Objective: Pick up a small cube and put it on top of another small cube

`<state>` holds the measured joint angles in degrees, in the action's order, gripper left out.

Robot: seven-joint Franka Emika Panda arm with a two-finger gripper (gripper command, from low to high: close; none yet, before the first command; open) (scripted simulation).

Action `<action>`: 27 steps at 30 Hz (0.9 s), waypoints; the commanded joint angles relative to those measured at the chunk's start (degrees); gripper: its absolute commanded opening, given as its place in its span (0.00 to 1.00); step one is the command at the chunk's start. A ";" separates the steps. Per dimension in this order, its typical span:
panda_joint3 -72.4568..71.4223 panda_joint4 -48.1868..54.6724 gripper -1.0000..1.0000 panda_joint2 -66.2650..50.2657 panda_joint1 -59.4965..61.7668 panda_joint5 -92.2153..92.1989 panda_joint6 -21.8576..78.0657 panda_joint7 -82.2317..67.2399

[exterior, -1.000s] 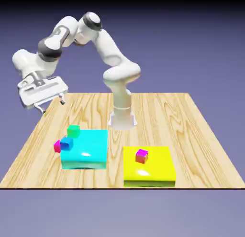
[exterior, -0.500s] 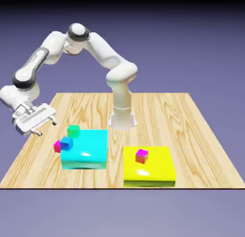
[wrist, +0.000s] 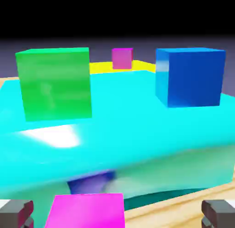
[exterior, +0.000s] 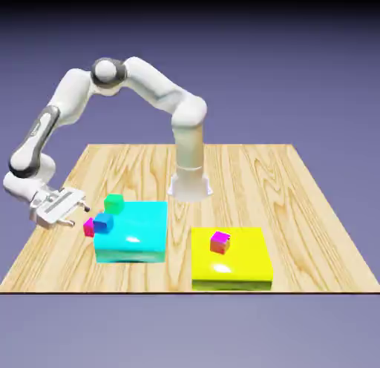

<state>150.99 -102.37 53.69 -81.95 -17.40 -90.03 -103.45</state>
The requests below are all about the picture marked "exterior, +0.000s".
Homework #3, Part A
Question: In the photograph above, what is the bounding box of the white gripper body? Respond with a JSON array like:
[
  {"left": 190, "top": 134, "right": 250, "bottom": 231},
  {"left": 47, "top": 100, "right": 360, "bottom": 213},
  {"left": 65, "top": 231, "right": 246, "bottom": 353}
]
[{"left": 28, "top": 187, "right": 86, "bottom": 229}]

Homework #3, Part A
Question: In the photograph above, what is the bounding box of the small pink cube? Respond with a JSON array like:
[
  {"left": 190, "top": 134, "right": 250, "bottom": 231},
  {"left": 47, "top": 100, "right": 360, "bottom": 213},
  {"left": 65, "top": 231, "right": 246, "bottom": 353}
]
[{"left": 82, "top": 217, "right": 96, "bottom": 238}]

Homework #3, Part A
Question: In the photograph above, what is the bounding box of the small blue cube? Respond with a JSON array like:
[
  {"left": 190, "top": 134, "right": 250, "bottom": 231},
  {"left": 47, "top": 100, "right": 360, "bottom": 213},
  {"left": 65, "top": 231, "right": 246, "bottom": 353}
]
[{"left": 92, "top": 212, "right": 115, "bottom": 235}]

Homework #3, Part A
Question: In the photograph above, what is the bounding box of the small green cube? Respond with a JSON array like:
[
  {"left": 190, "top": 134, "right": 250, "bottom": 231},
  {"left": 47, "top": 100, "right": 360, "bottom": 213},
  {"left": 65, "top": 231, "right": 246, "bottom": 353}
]
[{"left": 103, "top": 193, "right": 125, "bottom": 216}]

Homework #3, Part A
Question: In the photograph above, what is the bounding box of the small magenta cube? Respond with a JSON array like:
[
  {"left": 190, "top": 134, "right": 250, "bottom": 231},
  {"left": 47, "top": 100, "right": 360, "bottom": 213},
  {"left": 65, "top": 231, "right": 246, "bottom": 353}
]
[{"left": 209, "top": 230, "right": 232, "bottom": 255}]

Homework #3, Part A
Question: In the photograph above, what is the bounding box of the large cyan box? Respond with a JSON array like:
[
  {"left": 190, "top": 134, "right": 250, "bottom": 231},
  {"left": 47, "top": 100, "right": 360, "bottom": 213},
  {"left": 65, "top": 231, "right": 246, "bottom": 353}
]
[{"left": 94, "top": 200, "right": 169, "bottom": 264}]

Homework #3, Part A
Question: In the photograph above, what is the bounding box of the large yellow box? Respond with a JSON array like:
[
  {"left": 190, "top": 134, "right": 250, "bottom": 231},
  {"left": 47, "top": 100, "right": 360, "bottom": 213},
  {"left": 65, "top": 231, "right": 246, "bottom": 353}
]
[{"left": 190, "top": 226, "right": 275, "bottom": 292}]

